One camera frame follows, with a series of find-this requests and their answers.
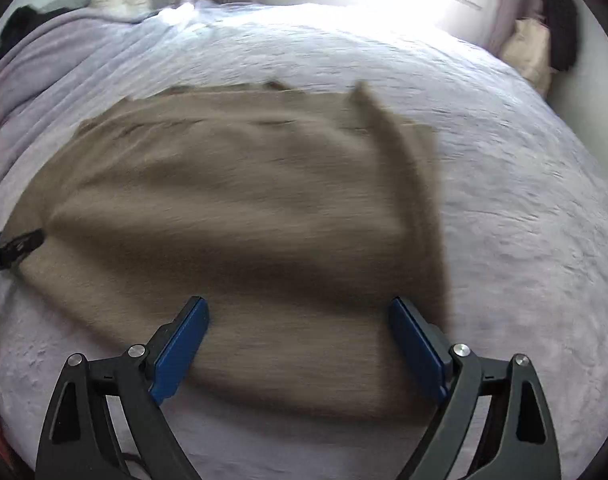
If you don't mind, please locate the black hanging coat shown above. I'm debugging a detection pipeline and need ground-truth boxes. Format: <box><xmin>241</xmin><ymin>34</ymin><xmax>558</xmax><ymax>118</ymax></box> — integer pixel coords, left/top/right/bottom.
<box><xmin>536</xmin><ymin>0</ymin><xmax>580</xmax><ymax>72</ymax></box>

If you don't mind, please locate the round cream pillow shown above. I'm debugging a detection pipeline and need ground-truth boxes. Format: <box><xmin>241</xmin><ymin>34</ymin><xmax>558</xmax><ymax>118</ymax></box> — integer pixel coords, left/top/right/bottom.
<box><xmin>89</xmin><ymin>0</ymin><xmax>155</xmax><ymax>19</ymax></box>

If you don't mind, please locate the lilac fleece blanket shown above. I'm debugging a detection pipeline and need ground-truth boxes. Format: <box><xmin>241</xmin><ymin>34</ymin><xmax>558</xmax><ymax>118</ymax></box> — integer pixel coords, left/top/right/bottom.
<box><xmin>0</xmin><ymin>7</ymin><xmax>161</xmax><ymax>147</ymax></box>

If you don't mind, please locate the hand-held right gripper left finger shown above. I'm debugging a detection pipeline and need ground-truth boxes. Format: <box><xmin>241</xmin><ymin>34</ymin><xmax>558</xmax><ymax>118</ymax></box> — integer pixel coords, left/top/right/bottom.
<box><xmin>35</xmin><ymin>296</ymin><xmax>210</xmax><ymax>480</ymax></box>

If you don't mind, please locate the white quilted bedspread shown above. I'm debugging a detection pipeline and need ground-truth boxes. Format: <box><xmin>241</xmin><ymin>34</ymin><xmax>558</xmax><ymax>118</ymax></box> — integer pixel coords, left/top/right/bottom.
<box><xmin>0</xmin><ymin>1</ymin><xmax>608</xmax><ymax>480</ymax></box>

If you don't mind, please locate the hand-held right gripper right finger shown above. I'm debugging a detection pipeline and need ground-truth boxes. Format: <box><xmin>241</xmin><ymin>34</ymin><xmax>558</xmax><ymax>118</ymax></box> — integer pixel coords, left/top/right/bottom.
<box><xmin>388</xmin><ymin>296</ymin><xmax>562</xmax><ymax>480</ymax></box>

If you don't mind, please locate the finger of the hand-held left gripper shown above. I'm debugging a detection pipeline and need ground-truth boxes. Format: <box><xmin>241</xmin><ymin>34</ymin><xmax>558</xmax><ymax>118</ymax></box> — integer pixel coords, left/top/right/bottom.
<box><xmin>0</xmin><ymin>228</ymin><xmax>46</xmax><ymax>277</ymax></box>

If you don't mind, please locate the beige hanging bag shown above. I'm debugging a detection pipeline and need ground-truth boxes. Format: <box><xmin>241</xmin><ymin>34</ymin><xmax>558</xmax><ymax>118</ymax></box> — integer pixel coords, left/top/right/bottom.
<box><xmin>498</xmin><ymin>17</ymin><xmax>555</xmax><ymax>99</ymax></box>

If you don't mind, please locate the brown knit sweater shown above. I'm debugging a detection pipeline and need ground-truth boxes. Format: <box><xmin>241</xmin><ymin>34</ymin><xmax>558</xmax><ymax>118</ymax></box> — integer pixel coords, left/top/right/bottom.
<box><xmin>1</xmin><ymin>80</ymin><xmax>453</xmax><ymax>424</ymax></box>

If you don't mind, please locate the black garment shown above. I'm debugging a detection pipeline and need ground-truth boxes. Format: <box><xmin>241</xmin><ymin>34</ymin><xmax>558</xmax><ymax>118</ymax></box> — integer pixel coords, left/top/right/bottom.
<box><xmin>0</xmin><ymin>4</ymin><xmax>46</xmax><ymax>57</ymax></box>

